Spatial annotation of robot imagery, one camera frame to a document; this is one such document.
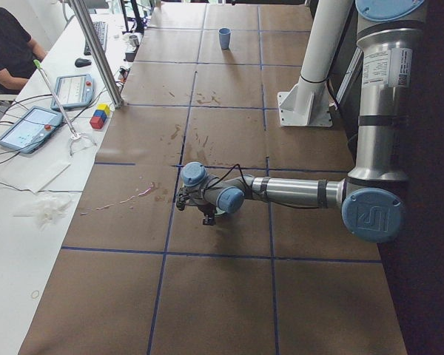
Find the person in black shirt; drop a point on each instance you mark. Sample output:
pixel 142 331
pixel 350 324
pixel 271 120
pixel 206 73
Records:
pixel 18 51

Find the white paper sheet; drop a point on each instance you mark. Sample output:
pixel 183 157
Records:
pixel 35 175

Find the blue block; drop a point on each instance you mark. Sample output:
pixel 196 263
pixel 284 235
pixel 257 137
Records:
pixel 101 114

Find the red block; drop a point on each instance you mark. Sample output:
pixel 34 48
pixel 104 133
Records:
pixel 97 122

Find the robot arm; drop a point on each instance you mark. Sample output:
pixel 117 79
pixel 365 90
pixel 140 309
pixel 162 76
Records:
pixel 370 197

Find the black keyboard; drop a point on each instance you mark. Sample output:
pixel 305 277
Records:
pixel 100 28

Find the near teach pendant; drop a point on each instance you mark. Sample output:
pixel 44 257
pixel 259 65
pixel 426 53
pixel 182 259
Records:
pixel 30 131

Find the teach pendant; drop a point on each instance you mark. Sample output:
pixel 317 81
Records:
pixel 74 91
pixel 30 131

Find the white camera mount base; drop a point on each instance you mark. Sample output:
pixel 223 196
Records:
pixel 307 103

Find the green handled reacher stick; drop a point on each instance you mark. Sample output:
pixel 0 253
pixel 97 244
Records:
pixel 75 135

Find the black computer mouse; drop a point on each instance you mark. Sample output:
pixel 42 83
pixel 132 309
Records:
pixel 82 62

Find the light green bowl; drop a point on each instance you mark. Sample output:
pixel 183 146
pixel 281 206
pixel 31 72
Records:
pixel 219 212

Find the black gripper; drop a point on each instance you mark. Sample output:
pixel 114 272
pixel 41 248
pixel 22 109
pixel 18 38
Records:
pixel 206 211

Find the yellow block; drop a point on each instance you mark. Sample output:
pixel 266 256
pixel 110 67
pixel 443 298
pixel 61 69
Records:
pixel 105 108

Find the metal cylinder weight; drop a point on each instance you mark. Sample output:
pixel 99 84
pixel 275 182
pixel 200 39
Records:
pixel 133 40

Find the far teach pendant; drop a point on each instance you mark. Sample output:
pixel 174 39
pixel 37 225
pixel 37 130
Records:
pixel 74 91

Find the blue plastic cup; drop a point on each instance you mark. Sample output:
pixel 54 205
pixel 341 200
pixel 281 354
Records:
pixel 224 35

